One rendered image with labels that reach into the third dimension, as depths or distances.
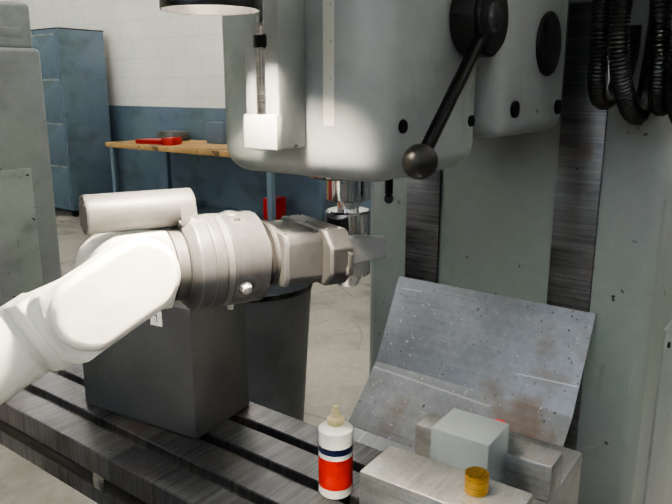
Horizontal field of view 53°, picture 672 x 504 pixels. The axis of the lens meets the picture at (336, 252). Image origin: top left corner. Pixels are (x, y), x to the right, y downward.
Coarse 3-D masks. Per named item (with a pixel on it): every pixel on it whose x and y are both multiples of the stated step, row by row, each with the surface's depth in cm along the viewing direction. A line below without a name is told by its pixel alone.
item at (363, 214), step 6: (330, 210) 70; (336, 210) 70; (360, 210) 70; (366, 210) 70; (330, 216) 69; (336, 216) 68; (342, 216) 68; (348, 216) 68; (354, 216) 68; (360, 216) 68; (366, 216) 69; (336, 222) 68; (342, 222) 68; (348, 222) 68; (354, 222) 68
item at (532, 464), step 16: (432, 416) 75; (416, 432) 73; (512, 432) 79; (416, 448) 74; (512, 448) 68; (528, 448) 68; (544, 448) 68; (560, 448) 76; (512, 464) 67; (528, 464) 66; (544, 464) 65; (560, 464) 67; (576, 464) 73; (512, 480) 68; (528, 480) 66; (544, 480) 65; (560, 480) 70; (576, 480) 74; (544, 496) 66; (560, 496) 69; (576, 496) 75
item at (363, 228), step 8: (336, 224) 68; (344, 224) 68; (352, 224) 68; (360, 224) 68; (368, 224) 69; (352, 232) 68; (360, 232) 69; (368, 232) 70; (360, 264) 70; (368, 264) 71; (360, 272) 70; (368, 272) 71
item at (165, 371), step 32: (160, 320) 90; (192, 320) 88; (224, 320) 93; (128, 352) 94; (160, 352) 91; (192, 352) 88; (224, 352) 94; (96, 384) 99; (128, 384) 96; (160, 384) 92; (192, 384) 89; (224, 384) 95; (128, 416) 97; (160, 416) 94; (192, 416) 91; (224, 416) 96
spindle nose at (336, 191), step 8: (328, 184) 68; (336, 184) 67; (344, 184) 67; (352, 184) 67; (360, 184) 67; (368, 184) 68; (328, 192) 68; (336, 192) 68; (344, 192) 67; (352, 192) 67; (360, 192) 68; (368, 192) 68; (328, 200) 69; (336, 200) 68; (344, 200) 68; (352, 200) 68; (360, 200) 68
